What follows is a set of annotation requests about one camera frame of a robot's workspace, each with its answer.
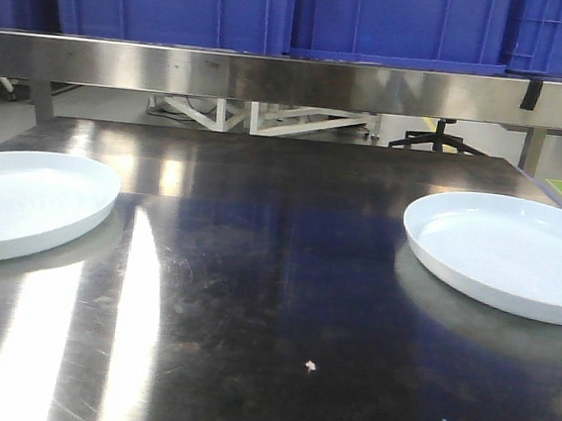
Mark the light blue plate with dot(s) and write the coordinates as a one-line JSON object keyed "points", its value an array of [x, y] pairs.
{"points": [[50, 199], [503, 251]]}

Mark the black stool base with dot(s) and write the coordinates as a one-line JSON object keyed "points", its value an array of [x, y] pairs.
{"points": [[437, 138]]}

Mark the blue plastic crate centre-right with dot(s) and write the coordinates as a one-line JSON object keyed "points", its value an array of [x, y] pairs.
{"points": [[441, 35]]}

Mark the black tape strip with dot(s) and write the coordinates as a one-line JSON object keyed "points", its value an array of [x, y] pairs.
{"points": [[532, 94]]}

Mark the blue plastic crate centre-left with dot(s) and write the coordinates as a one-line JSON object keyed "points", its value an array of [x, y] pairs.
{"points": [[244, 26]]}

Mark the white metal frame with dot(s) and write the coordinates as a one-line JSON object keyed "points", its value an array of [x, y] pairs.
{"points": [[259, 118]]}

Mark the stainless steel shelf rail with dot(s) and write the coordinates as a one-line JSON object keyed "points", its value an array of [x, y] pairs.
{"points": [[310, 83]]}

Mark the steel shelf post right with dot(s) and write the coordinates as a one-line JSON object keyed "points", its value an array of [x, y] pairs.
{"points": [[531, 150]]}

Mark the steel shelf post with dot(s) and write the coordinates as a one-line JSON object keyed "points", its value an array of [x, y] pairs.
{"points": [[42, 100], [531, 150]]}

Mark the steel shelf post left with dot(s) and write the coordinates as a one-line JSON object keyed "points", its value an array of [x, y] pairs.
{"points": [[42, 100]]}

